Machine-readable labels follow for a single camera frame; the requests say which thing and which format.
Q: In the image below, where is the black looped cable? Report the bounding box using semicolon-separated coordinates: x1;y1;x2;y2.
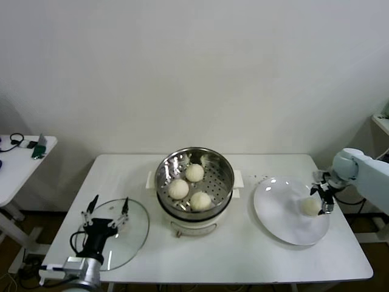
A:
0;133;26;152

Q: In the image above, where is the white electric cooking pot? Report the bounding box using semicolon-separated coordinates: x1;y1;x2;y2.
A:
146;170;245;238

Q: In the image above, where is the green and grey gadget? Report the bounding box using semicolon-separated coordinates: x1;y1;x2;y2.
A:
32;133;49;161

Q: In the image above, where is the white side table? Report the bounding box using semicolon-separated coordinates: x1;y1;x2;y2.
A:
0;135;58;274

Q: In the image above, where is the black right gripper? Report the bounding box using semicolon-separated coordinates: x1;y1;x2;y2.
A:
309;181;336;217

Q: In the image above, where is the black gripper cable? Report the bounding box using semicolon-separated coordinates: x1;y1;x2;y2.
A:
333;188;365;205
69;231;88;259

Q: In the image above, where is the white shelf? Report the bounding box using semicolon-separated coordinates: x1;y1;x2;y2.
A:
371;114;389;136

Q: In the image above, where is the dark furniture base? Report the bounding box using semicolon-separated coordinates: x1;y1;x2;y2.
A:
345;212;389;244

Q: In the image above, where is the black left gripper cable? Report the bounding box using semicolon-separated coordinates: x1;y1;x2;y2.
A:
69;231;88;259

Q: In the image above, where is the round glass pot lid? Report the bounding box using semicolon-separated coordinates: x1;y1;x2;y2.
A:
79;198;151;271

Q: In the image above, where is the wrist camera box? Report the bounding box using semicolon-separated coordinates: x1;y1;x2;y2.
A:
312;170;331;183
38;257;89;285

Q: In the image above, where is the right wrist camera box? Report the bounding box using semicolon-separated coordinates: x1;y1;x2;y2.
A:
312;170;331;183

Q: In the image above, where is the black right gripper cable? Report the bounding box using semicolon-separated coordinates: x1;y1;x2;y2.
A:
333;188;365;205

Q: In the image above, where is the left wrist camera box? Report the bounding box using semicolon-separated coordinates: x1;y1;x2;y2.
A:
38;257;89;285

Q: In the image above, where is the white round plate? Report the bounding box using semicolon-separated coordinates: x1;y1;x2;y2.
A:
253;176;331;246

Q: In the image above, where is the white steamed baozi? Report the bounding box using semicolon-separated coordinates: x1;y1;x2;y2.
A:
300;197;322;217
190;190;212;211
168;178;190;201
185;164;205;183

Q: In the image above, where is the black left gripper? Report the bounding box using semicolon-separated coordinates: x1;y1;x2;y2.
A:
80;195;129;260

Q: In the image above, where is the perforated steel steamer basket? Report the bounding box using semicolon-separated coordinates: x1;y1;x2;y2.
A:
155;147;236;220

